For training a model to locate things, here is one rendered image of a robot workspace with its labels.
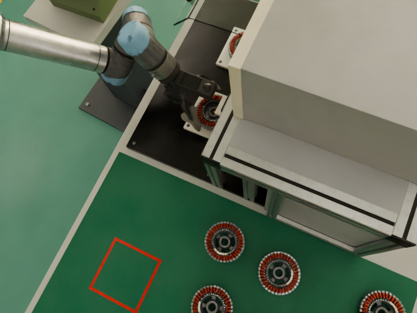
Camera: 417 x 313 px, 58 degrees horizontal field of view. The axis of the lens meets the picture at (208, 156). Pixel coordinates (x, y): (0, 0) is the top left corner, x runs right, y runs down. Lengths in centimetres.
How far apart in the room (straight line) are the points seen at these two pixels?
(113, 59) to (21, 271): 137
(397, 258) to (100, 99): 167
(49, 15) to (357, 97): 125
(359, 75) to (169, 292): 78
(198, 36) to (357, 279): 90
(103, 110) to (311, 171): 158
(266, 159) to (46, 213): 156
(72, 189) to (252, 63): 162
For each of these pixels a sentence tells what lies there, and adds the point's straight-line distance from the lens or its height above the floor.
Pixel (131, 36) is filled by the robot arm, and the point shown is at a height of 112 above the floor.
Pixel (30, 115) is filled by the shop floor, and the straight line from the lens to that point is 239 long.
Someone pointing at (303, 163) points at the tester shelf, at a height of 111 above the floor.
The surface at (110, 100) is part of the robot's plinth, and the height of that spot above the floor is 2.
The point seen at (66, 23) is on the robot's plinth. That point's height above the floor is 75.
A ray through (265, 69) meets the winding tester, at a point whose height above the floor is 132.
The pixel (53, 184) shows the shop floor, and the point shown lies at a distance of 218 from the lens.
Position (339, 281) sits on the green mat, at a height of 75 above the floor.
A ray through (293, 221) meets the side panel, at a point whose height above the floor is 78.
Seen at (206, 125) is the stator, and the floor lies 81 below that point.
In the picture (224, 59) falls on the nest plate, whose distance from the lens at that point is 128.
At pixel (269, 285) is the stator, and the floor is 79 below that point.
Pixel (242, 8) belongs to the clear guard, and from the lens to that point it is 103.
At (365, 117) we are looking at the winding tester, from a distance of 63.
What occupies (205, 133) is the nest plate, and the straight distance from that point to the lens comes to 117.
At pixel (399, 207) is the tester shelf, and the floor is 111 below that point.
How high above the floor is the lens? 186
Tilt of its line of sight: 71 degrees down
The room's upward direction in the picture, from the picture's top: 19 degrees counter-clockwise
